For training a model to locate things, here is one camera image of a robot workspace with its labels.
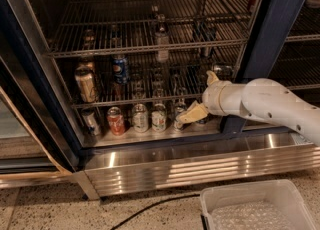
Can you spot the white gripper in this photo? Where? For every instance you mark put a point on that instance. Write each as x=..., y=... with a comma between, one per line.
x=212, y=98

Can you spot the clear bottle white cap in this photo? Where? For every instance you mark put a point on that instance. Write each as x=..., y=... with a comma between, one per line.
x=162, y=38

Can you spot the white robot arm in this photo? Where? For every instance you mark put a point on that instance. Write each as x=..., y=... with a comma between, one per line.
x=261, y=100

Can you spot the lying clear plastic bottle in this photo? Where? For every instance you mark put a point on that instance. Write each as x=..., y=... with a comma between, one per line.
x=223, y=71

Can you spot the blue Pepsi can on shelf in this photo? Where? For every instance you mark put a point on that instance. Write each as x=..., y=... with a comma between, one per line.
x=120, y=68

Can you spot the stainless steel display fridge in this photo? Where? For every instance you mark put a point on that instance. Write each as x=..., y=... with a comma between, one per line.
x=283, y=45

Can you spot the open glass fridge door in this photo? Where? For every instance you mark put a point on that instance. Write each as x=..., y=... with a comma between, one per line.
x=32, y=147

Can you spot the blue Pepsi can bottom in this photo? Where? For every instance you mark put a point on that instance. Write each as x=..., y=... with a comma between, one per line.
x=203, y=120

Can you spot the blue silver can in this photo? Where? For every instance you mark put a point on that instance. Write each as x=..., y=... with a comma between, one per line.
x=179, y=107

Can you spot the white green can right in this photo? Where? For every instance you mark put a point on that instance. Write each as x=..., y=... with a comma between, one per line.
x=159, y=117

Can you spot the white green can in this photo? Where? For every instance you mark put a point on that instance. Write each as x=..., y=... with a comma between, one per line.
x=159, y=117
x=140, y=119

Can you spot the white green can left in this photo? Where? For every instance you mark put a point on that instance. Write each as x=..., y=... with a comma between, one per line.
x=140, y=119

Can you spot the red Coca-Cola can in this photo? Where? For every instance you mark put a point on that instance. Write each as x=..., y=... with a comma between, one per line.
x=116, y=121

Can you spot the silver can bottom left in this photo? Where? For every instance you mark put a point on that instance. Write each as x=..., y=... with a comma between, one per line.
x=91, y=122

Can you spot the tall gold beverage can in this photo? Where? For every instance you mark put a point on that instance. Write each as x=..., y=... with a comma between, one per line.
x=85, y=79

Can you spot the dark can behind gold can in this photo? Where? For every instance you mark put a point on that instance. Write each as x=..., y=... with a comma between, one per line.
x=87, y=62

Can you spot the clear plastic bin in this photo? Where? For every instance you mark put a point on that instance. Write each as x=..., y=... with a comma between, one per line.
x=283, y=194

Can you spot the bubble wrap sheet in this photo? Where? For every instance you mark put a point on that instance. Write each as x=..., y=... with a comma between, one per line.
x=259, y=215

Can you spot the middle wire shelf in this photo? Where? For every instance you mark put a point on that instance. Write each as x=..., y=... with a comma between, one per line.
x=182, y=76

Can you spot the wire shelf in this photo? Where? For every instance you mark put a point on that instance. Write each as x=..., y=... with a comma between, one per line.
x=182, y=76
x=104, y=27

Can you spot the upper wire shelf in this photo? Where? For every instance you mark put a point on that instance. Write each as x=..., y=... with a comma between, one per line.
x=104, y=27

